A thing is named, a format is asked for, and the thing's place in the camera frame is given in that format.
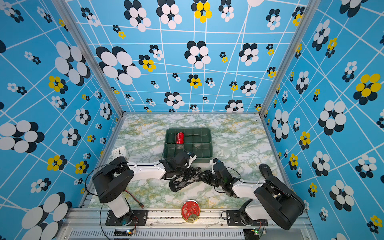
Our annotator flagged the red round tin lid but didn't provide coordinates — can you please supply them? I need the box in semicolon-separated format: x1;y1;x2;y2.
181;200;201;223

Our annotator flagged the red soda can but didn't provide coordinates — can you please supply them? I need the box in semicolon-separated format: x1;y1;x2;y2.
176;132;185;144

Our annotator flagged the black computer mouse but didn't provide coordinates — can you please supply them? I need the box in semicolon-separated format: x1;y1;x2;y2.
259;164;273;179

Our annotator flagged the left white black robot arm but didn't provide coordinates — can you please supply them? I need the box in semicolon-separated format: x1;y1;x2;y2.
92;152;202;221

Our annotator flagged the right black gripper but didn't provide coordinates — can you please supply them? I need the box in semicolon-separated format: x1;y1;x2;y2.
198;170;226;189

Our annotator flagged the black grey argyle sock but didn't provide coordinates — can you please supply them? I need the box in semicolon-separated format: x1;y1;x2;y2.
169;167;210;193

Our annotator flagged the white square clock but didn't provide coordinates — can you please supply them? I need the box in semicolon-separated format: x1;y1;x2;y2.
112;146;130;160

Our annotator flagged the dark green roll in tray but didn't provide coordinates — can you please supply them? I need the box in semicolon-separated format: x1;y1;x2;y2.
167;133;176;144

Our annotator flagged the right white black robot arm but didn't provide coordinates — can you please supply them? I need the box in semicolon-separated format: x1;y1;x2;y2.
199;159;306;230

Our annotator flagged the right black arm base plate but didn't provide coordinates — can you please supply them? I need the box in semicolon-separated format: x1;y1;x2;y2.
224;210;269;228

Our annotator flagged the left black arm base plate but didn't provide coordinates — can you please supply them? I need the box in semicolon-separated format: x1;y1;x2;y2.
106;210;149;226

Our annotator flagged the green compartment tray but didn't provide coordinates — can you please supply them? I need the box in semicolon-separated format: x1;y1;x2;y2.
162;128;214;163

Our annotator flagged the red black power cable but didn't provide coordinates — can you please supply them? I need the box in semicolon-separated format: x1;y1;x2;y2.
124;189;145;208

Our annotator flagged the aluminium front rail frame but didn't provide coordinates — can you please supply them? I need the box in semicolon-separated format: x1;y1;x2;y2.
57;208;317;240

